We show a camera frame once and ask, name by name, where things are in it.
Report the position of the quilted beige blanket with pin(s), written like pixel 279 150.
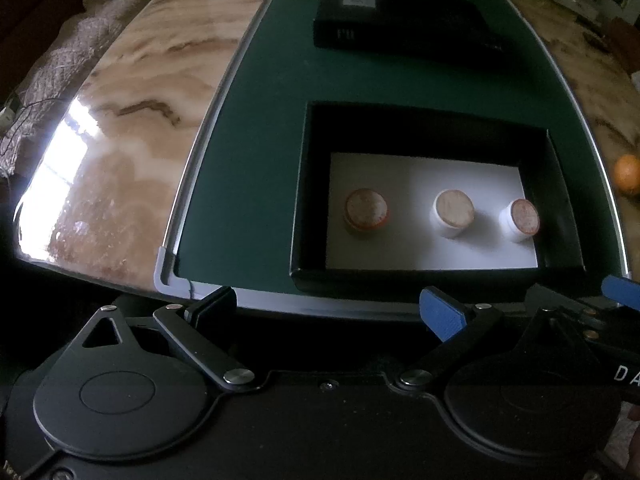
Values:
pixel 55 55

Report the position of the orange fruit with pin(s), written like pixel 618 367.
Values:
pixel 628 174

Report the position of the open black box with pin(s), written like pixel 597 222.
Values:
pixel 425 170

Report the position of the dark green desk mat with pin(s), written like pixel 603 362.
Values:
pixel 260 135

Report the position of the white small jar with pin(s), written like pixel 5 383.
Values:
pixel 521 220
pixel 452 212

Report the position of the flat black box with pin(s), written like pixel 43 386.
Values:
pixel 400 25

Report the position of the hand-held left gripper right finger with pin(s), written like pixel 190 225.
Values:
pixel 445 312

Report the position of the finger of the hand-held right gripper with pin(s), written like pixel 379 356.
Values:
pixel 622 291

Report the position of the orange lidded small jar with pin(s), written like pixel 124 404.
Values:
pixel 366 210

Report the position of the marble desktop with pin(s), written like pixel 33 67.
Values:
pixel 125 135

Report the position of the person's right hand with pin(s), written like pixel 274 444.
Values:
pixel 635 425

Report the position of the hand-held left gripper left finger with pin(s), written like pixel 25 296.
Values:
pixel 210 310

